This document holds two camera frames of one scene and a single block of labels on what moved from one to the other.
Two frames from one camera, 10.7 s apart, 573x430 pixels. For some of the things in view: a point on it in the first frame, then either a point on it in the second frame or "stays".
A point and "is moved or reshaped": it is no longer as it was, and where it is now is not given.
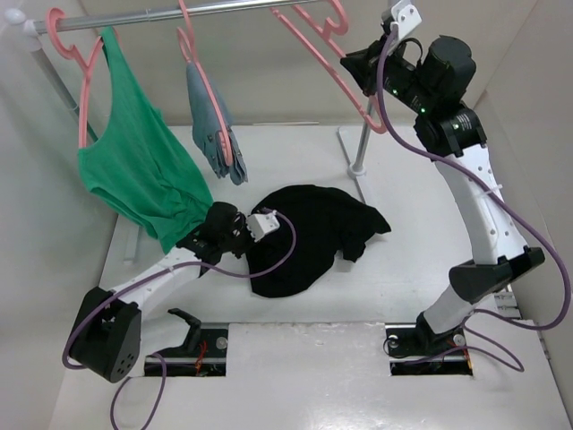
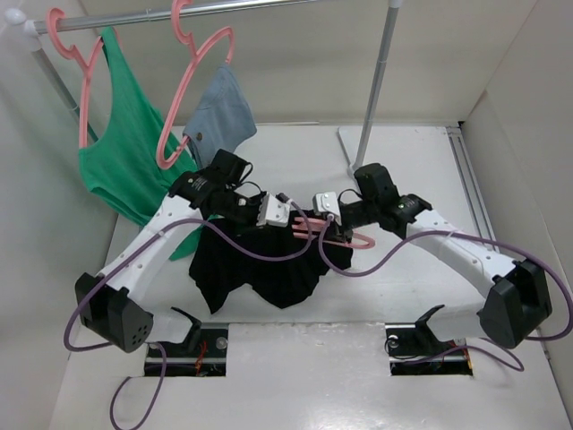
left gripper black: x=242 y=223 → x=257 y=200
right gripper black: x=364 y=64 → x=344 y=227
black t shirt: x=328 y=223 is moved or reshaped
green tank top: x=139 y=165 stays
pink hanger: x=52 y=15 stays
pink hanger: x=326 y=71 → x=303 y=231
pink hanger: x=189 y=52 → x=186 y=40
